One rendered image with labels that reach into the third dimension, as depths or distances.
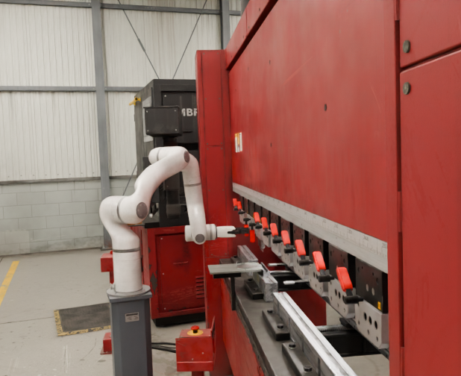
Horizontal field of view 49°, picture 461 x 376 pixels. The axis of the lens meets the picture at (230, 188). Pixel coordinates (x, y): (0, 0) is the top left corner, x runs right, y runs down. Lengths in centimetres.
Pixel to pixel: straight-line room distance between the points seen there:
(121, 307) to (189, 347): 33
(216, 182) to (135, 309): 145
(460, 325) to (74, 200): 913
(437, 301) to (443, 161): 11
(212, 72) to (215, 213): 96
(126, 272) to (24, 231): 730
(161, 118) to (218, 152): 48
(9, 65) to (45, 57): 60
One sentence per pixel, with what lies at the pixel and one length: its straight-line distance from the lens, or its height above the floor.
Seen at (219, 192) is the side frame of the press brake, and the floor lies 133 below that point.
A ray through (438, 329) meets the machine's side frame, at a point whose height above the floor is 144.
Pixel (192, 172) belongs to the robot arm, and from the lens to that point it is 258.
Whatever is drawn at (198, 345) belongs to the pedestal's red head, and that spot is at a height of 78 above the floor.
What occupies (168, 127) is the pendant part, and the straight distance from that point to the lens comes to 362.
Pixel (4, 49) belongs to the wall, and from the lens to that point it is 962.
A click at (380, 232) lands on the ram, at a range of 106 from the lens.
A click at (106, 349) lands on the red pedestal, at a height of 4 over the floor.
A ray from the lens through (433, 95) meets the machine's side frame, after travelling 43.
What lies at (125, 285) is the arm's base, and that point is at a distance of 227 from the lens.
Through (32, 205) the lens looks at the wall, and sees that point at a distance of 945.
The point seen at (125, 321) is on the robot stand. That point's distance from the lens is 229.
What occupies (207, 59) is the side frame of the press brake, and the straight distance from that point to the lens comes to 354.
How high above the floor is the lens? 158
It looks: 4 degrees down
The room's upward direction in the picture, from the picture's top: 2 degrees counter-clockwise
